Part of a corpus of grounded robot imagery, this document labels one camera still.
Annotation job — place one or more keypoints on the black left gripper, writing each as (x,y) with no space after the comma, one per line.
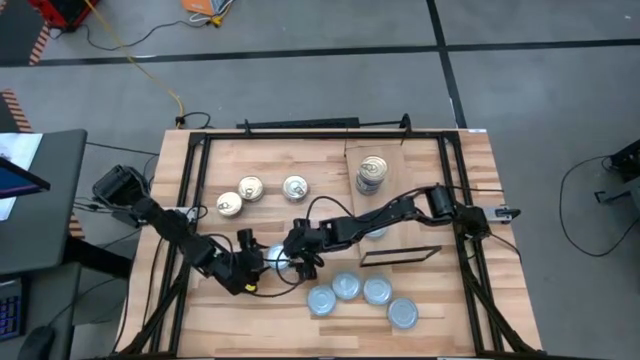
(240,267)

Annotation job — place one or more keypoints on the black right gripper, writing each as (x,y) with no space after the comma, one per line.
(325,236)

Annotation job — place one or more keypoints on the green label silver-lid can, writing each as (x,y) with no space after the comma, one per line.
(276,256)
(346,285)
(376,234)
(321,300)
(377,290)
(402,313)

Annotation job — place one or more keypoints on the blue label gold-lid can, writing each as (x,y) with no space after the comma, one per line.
(295,188)
(368,193)
(369,189)
(229,204)
(373,169)
(250,188)

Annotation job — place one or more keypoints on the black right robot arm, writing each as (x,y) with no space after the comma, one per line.
(380,217)

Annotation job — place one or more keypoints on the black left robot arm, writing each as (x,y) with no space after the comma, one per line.
(175,230)

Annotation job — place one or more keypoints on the yellow tape tag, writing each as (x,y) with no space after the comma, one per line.
(249,288)

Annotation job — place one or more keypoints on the thin wooden board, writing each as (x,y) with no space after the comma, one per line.
(400,170)

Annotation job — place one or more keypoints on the long black bar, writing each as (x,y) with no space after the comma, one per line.
(300,123)

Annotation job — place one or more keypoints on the grey side desk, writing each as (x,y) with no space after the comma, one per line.
(60,210)
(50,305)

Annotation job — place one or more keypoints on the black computer mouse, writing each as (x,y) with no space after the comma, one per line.
(36,345)

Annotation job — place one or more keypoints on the black backlit keyboard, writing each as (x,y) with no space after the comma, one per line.
(11,315)

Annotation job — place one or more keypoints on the black monitor blue screen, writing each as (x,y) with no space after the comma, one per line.
(15,182)

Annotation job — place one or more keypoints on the white paper sheet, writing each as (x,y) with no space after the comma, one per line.
(22,147)

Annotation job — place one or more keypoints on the orange box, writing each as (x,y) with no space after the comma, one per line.
(197,6)

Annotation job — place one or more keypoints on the dark mat hazard-striped edge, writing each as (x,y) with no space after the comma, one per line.
(15,30)
(15,112)

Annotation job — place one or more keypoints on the red black equipment case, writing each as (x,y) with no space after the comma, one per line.
(65,12)

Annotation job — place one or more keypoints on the black metal stand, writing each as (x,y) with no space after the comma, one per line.
(627,162)

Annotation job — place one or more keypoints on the black aluminium rig frame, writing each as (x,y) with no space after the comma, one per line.
(300,135)

